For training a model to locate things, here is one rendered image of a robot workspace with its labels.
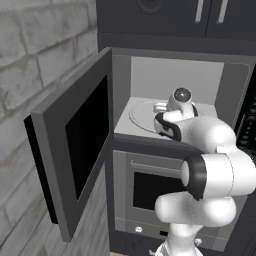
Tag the dark cupboard door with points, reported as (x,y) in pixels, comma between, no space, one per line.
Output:
(126,16)
(241,20)

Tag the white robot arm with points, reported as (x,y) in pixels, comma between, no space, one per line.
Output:
(213,166)

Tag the grey built-in oven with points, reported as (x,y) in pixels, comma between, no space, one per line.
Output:
(123,200)

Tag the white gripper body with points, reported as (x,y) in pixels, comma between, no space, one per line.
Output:
(160,107)

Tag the white oven knob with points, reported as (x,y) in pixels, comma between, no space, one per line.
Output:
(138,229)

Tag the grey round microwave turntable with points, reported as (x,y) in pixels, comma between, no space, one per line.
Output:
(141,115)

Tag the grey microwave door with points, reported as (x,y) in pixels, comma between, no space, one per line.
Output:
(56,146)

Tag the grey microwave oven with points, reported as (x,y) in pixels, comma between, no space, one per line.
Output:
(173,76)

